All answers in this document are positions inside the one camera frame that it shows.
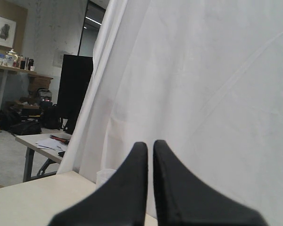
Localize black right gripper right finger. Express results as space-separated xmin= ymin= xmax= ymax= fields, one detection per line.
xmin=153 ymin=140 xmax=267 ymax=226

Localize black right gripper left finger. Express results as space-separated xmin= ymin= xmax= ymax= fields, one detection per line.
xmin=49 ymin=142 xmax=148 ymax=226

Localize clear plastic measuring cup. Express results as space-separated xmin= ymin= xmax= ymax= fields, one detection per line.
xmin=96 ymin=169 xmax=116 ymax=189

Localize white papers on table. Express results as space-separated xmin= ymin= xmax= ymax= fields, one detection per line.
xmin=36 ymin=138 xmax=67 ymax=152

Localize black bag on floor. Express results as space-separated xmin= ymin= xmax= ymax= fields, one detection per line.
xmin=9 ymin=121 xmax=42 ymax=136

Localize white backdrop curtain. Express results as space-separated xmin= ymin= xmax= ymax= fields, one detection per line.
xmin=58 ymin=0 xmax=283 ymax=226

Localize black upright panel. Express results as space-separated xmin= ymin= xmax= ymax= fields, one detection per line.
xmin=57 ymin=55 xmax=93 ymax=134

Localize white ceramic teapot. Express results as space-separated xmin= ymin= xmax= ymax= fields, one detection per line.
xmin=5 ymin=49 xmax=18 ymax=67

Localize wooden wall shelf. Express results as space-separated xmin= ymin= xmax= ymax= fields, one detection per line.
xmin=0 ymin=65 xmax=53 ymax=80

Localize framed wall picture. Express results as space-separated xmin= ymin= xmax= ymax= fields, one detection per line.
xmin=0 ymin=16 xmax=17 ymax=48

